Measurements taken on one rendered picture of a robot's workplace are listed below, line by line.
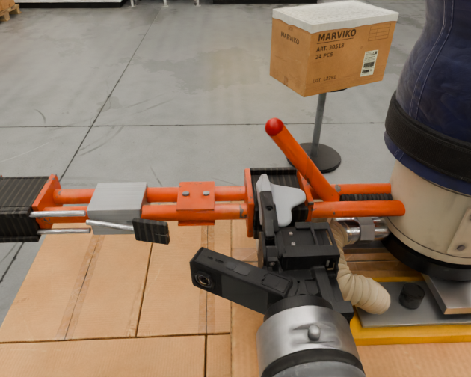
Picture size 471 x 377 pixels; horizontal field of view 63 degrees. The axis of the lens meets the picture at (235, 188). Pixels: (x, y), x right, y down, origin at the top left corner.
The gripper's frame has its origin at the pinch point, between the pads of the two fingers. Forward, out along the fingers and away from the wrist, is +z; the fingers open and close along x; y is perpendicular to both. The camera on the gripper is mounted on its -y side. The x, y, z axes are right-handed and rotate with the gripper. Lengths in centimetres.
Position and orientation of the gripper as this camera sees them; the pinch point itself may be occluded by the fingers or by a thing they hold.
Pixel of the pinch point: (258, 201)
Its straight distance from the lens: 53.1
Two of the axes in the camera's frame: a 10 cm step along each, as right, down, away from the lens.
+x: 0.0, -8.0, -6.0
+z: -0.5, -5.9, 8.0
